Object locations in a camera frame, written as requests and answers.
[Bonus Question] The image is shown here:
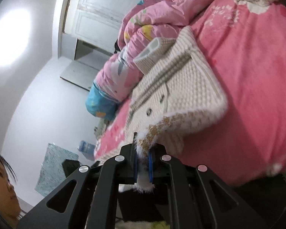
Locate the white wardrobe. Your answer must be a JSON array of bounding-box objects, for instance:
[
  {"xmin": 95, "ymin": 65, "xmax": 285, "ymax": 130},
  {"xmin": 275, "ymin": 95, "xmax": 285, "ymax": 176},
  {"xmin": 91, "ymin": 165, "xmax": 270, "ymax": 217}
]
[{"xmin": 62, "ymin": 0, "xmax": 149, "ymax": 61}]

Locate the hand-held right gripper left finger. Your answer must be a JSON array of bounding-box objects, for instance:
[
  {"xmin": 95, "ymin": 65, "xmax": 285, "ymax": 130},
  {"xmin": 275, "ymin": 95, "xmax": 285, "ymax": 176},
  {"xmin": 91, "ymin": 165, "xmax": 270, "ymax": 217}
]
[{"xmin": 16, "ymin": 144, "xmax": 138, "ymax": 229}]

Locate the grey-green cloth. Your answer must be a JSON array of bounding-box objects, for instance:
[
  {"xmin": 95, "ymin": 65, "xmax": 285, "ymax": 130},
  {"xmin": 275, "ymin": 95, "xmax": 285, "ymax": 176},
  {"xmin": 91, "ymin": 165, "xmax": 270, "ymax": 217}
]
[{"xmin": 93, "ymin": 119, "xmax": 108, "ymax": 140}]

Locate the pink floral blanket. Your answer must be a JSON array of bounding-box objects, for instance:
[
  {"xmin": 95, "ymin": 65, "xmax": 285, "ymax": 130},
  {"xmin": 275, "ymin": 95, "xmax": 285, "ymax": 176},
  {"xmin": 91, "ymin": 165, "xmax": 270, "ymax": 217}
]
[{"xmin": 94, "ymin": 0, "xmax": 286, "ymax": 186}]

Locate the white board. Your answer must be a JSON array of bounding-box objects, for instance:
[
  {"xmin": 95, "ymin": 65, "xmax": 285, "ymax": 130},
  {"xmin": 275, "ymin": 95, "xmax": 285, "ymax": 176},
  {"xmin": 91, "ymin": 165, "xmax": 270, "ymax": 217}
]
[{"xmin": 59, "ymin": 61, "xmax": 105, "ymax": 91}]

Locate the beige houndstooth knit coat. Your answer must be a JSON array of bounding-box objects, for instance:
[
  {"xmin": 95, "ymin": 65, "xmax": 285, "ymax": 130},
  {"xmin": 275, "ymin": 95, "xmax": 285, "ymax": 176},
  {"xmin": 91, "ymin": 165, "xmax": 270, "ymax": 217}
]
[{"xmin": 129, "ymin": 26, "xmax": 229, "ymax": 195}]

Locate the person's head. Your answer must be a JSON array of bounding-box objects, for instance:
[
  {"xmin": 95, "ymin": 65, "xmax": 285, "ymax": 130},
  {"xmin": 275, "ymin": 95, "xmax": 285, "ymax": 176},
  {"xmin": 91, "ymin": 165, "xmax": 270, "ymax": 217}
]
[{"xmin": 0, "ymin": 148, "xmax": 23, "ymax": 229}]

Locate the green fuzzy garment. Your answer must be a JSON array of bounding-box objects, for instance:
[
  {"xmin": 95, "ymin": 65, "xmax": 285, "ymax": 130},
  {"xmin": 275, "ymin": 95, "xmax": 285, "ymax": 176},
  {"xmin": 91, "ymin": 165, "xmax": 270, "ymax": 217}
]
[{"xmin": 153, "ymin": 221, "xmax": 170, "ymax": 229}]

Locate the pink printed quilt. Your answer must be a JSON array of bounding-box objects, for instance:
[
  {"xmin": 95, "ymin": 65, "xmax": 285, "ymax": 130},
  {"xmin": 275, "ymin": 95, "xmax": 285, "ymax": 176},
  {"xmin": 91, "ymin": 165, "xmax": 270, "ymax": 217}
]
[{"xmin": 85, "ymin": 0, "xmax": 217, "ymax": 121}]

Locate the teal patterned mat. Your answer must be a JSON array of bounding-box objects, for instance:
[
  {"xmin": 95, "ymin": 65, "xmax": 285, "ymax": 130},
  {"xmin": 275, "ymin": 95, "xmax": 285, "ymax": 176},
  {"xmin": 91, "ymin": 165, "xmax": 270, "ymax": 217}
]
[{"xmin": 35, "ymin": 143, "xmax": 79, "ymax": 197}]

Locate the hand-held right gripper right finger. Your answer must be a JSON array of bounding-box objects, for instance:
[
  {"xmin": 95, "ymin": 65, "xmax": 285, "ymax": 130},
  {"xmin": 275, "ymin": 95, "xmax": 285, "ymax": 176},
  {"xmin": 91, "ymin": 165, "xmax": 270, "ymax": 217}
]
[{"xmin": 148, "ymin": 143, "xmax": 276, "ymax": 229}]

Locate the blue water bottle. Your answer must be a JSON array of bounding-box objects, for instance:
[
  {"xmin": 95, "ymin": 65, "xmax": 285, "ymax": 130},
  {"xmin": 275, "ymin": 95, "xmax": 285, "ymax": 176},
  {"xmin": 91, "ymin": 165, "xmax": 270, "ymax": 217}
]
[{"xmin": 77, "ymin": 140, "xmax": 96, "ymax": 159}]

